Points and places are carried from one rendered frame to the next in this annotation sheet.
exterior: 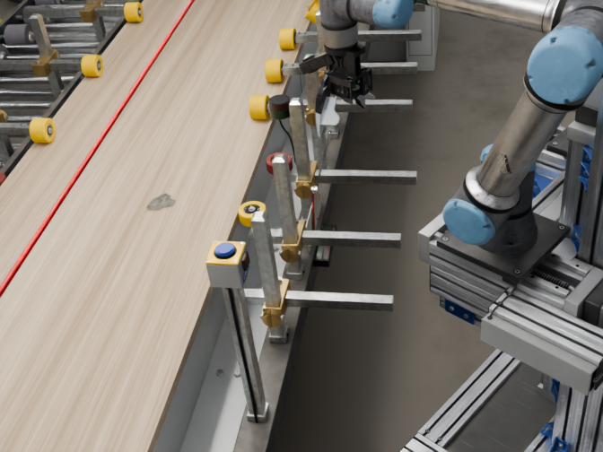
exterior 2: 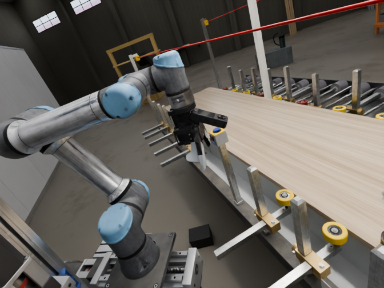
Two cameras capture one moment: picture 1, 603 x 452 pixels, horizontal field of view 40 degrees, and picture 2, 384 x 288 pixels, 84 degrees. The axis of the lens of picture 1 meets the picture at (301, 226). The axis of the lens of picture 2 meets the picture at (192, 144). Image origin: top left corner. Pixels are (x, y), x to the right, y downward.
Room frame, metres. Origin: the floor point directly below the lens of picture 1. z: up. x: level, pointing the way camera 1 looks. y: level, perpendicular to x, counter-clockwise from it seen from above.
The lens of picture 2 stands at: (2.12, -0.44, 1.69)
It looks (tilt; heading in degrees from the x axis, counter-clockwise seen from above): 26 degrees down; 152
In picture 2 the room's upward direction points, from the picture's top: 21 degrees counter-clockwise
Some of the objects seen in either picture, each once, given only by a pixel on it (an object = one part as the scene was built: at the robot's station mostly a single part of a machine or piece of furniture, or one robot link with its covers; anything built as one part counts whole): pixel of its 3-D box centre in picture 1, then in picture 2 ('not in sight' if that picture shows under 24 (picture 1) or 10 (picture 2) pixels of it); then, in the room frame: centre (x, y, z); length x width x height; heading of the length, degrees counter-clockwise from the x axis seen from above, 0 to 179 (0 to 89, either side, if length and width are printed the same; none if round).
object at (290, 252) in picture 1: (292, 240); (310, 259); (1.81, 0.03, 0.81); 0.14 x 0.06 x 0.05; 166
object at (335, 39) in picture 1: (340, 32); (181, 99); (1.57, -0.13, 1.54); 0.08 x 0.08 x 0.05
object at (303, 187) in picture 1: (305, 179); not in sight; (2.06, -0.03, 0.84); 0.14 x 0.06 x 0.05; 166
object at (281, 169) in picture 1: (289, 228); (303, 244); (1.79, 0.03, 0.87); 0.04 x 0.04 x 0.48; 76
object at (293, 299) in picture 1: (310, 299); (254, 231); (1.57, 0.00, 0.80); 0.44 x 0.03 x 0.04; 76
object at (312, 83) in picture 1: (316, 122); not in sight; (2.28, -0.09, 0.91); 0.04 x 0.04 x 0.48; 76
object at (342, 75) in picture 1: (345, 69); (187, 123); (1.56, -0.13, 1.46); 0.09 x 0.08 x 0.12; 42
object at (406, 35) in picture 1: (353, 35); not in sight; (2.79, -0.28, 0.95); 0.50 x 0.04 x 0.04; 76
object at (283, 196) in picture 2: not in sight; (286, 203); (1.62, 0.19, 0.85); 0.08 x 0.08 x 0.11
